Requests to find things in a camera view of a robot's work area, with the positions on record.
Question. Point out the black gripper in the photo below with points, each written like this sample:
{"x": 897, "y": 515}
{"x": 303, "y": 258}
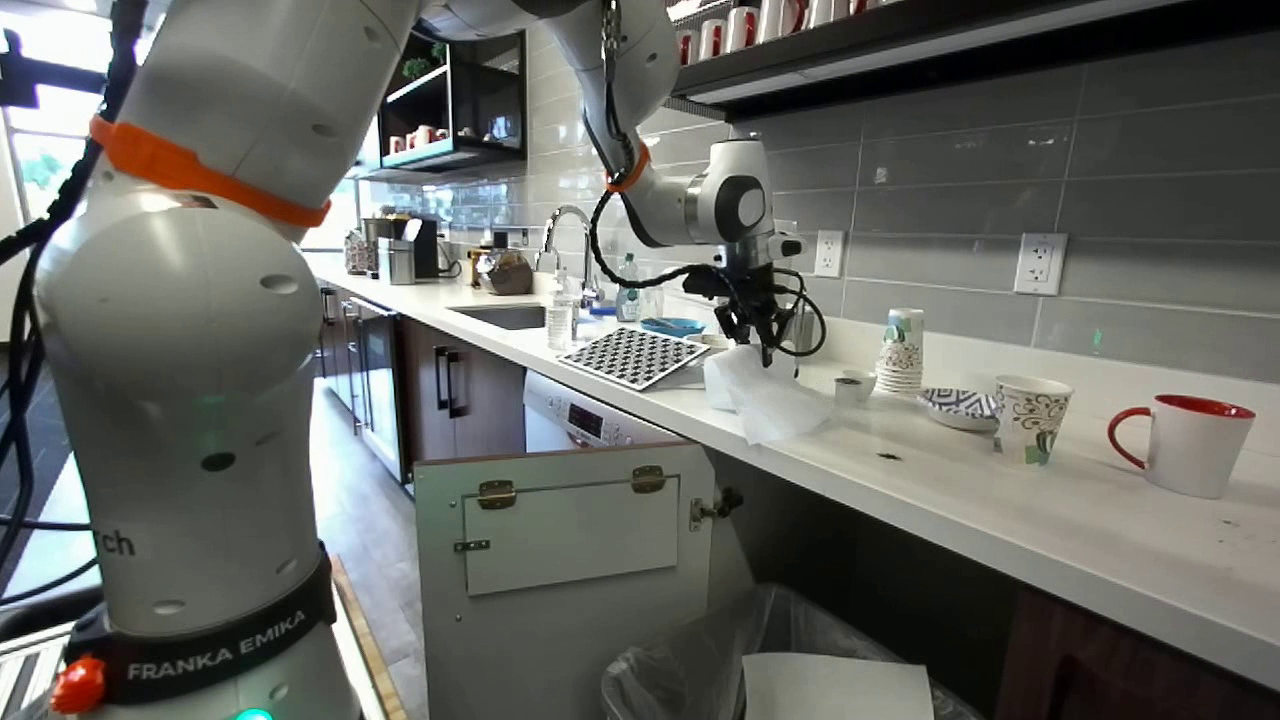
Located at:
{"x": 744, "y": 295}

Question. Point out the white paper napkin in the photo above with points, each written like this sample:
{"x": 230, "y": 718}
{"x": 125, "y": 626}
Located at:
{"x": 781, "y": 401}

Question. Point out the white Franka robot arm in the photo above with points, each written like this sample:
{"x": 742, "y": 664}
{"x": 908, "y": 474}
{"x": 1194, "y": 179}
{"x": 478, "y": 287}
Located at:
{"x": 201, "y": 374}

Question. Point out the blue bowl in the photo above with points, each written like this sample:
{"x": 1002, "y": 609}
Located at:
{"x": 669, "y": 325}

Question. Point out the black white checker board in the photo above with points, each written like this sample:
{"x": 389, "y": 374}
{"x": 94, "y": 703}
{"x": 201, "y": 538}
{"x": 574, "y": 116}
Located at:
{"x": 639, "y": 357}

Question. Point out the tall patterned paper cup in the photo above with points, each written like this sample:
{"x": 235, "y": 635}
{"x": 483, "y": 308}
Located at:
{"x": 902, "y": 353}

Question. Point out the steel dishwasher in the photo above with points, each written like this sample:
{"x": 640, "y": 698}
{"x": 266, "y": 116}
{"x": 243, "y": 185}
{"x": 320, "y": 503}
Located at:
{"x": 587, "y": 412}

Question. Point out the clear plastic water bottle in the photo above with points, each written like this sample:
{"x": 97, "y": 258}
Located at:
{"x": 566, "y": 318}

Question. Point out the chrome faucet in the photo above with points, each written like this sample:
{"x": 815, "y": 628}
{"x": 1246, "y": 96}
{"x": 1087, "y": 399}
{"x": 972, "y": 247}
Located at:
{"x": 566, "y": 225}

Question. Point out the small patterned bowl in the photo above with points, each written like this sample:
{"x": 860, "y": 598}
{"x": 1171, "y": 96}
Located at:
{"x": 956, "y": 406}

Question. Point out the kitchen sink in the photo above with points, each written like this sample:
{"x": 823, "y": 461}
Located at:
{"x": 504, "y": 318}

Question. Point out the dark lower cabinet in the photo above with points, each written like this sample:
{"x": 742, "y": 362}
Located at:
{"x": 460, "y": 393}

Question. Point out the open cabinet door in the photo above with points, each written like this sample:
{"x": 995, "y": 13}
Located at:
{"x": 560, "y": 586}

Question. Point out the grey trash bin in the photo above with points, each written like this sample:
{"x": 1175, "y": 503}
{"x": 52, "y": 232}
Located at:
{"x": 666, "y": 681}

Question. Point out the coffee machine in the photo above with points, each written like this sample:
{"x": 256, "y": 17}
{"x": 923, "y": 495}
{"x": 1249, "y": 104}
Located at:
{"x": 402, "y": 250}

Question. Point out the white mug red inside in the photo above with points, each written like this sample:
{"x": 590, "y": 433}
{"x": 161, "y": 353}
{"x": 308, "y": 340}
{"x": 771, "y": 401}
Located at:
{"x": 1194, "y": 447}

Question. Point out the brown wooden lower cabinet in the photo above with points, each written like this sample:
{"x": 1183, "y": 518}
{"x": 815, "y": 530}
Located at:
{"x": 1132, "y": 664}

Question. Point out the white wall outlet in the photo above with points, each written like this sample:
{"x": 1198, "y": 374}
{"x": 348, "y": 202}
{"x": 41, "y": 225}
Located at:
{"x": 829, "y": 255}
{"x": 1040, "y": 261}

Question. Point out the dark wall shelf with mugs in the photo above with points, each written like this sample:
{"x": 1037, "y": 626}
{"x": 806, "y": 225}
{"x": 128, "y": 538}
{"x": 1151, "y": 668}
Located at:
{"x": 932, "y": 43}

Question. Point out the open black wall cabinet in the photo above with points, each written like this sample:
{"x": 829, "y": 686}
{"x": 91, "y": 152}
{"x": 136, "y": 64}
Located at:
{"x": 460, "y": 103}

